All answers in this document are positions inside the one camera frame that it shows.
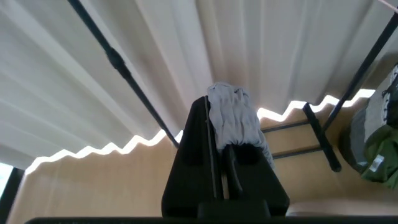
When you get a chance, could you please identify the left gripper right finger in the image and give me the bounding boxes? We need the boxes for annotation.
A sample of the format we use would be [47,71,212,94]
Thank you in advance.
[222,143,290,217]

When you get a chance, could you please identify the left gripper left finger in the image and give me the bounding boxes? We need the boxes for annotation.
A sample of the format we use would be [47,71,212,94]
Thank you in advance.
[161,95,222,218]

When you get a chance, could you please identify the pale grey shorts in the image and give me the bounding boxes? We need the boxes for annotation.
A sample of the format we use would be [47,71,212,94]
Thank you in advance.
[206,82,275,170]

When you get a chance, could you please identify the black clothes rack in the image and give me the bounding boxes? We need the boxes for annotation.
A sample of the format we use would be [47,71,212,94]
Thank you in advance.
[67,0,398,174]

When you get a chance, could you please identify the white laundry basket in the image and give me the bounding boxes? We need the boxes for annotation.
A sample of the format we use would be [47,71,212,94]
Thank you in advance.
[338,63,398,175]

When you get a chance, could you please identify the green garment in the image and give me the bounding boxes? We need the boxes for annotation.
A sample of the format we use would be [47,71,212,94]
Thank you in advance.
[360,124,398,190]

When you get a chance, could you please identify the beige curtain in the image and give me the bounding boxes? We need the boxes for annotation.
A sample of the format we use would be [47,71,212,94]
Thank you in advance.
[0,0,398,175]

